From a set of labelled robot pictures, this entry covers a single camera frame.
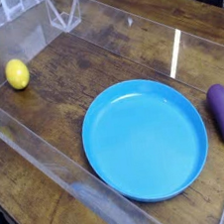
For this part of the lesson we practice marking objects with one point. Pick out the yellow lemon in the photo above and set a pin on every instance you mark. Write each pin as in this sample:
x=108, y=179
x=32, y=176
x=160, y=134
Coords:
x=17, y=74

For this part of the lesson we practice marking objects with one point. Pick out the blue round tray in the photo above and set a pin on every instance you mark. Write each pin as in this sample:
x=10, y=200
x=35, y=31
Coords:
x=145, y=139

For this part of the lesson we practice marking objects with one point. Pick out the clear acrylic enclosure wall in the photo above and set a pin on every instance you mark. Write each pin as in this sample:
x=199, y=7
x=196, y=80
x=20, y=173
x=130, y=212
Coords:
x=45, y=177

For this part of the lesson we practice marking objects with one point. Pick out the clear acrylic corner bracket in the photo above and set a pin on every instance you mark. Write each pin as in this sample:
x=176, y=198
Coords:
x=63, y=21

